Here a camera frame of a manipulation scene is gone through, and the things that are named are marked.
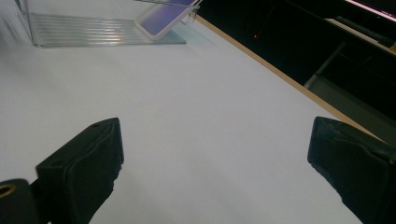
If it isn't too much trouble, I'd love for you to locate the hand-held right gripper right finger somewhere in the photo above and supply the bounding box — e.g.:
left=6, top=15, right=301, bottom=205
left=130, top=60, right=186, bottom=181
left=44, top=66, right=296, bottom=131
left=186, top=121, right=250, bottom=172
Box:
left=306, top=116, right=396, bottom=224

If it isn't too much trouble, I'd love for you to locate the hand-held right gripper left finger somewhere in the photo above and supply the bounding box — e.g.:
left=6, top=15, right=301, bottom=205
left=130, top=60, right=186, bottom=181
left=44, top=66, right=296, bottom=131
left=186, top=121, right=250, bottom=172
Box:
left=35, top=117, right=125, bottom=224

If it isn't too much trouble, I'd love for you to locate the clear plastic storage bin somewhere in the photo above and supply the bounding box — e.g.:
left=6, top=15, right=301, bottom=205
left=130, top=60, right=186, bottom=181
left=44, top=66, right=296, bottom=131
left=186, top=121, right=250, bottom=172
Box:
left=13, top=0, right=204, bottom=49

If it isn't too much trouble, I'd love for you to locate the iridescent smartphone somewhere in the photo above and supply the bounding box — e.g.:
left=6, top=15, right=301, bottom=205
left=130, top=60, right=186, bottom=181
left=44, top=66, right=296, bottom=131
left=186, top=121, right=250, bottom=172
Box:
left=134, top=0, right=202, bottom=42

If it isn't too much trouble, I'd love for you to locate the dark monitor with pink edge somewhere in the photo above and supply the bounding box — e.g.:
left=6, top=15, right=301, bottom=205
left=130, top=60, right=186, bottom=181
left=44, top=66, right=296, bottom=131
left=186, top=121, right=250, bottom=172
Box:
left=344, top=0, right=396, bottom=23

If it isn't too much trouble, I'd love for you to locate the grey metal shelf frame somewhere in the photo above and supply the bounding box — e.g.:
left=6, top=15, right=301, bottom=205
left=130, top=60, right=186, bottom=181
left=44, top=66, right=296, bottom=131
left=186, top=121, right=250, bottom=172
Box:
left=303, top=18, right=396, bottom=148

